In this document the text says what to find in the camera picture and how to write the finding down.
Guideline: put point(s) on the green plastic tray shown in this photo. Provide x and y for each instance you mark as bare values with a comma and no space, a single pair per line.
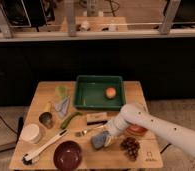
90,93

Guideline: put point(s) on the orange plastic bowl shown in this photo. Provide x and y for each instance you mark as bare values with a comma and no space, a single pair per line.
136,130

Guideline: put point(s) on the blue grey sponge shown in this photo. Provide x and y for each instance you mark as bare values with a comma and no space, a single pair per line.
98,141

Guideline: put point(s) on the dark grape bunch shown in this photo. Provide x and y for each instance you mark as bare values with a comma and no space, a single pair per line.
131,147

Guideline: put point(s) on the green cucumber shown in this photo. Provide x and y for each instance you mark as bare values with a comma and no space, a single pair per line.
66,122

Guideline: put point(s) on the white round container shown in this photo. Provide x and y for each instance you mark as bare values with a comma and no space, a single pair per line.
31,133

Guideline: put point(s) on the white handled dish brush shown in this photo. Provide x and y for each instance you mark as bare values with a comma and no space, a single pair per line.
29,157

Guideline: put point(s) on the orange peach fruit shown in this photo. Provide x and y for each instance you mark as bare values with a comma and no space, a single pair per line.
110,92

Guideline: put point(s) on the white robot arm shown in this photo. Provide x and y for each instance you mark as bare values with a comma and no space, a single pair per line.
135,113

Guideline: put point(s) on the dark red bowl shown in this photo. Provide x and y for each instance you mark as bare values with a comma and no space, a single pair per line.
67,156

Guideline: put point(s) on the green leafy vegetable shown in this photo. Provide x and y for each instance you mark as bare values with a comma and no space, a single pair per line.
61,91

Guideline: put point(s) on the wooden block brush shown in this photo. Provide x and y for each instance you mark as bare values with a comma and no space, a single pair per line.
95,118

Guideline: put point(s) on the yellow small item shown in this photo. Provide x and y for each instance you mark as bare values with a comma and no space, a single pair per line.
48,107

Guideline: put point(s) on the metal cup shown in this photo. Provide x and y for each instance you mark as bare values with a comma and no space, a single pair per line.
46,119

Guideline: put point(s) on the silver fork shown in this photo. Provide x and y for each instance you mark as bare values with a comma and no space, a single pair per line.
84,132

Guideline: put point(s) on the wooden folding table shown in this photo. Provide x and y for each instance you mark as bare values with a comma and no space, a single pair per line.
107,158

